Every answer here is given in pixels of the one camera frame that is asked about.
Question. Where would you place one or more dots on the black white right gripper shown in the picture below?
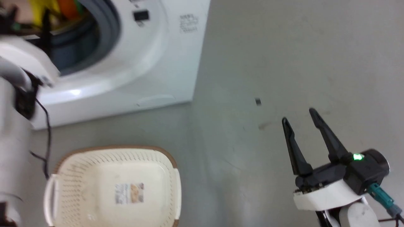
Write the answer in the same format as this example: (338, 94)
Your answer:
(328, 192)

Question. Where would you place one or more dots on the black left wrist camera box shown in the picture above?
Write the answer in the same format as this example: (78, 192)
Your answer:
(25, 97)

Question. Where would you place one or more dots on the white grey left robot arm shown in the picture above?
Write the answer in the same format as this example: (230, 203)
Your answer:
(12, 142)

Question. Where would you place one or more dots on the printed sticker label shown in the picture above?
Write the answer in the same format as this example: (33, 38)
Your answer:
(130, 193)

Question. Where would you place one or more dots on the yellow and orange plush toy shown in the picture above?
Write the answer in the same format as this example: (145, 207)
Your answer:
(68, 8)

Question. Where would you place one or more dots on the cream plastic laundry basket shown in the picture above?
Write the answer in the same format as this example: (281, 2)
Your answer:
(104, 170)

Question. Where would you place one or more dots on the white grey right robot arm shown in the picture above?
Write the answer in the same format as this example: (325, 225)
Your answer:
(356, 216)

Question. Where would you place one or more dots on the white front-load washing machine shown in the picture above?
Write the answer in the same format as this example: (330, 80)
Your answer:
(164, 63)

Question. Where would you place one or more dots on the grey rubber drum door gasket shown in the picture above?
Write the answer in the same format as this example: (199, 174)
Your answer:
(107, 28)

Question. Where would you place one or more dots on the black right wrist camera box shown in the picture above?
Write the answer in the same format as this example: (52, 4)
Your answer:
(367, 170)

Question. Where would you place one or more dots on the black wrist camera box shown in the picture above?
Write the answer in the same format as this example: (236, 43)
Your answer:
(367, 170)
(25, 97)

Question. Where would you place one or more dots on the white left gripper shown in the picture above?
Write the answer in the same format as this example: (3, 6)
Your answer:
(25, 58)

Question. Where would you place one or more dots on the small grey floor marker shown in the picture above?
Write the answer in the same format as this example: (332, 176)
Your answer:
(258, 101)

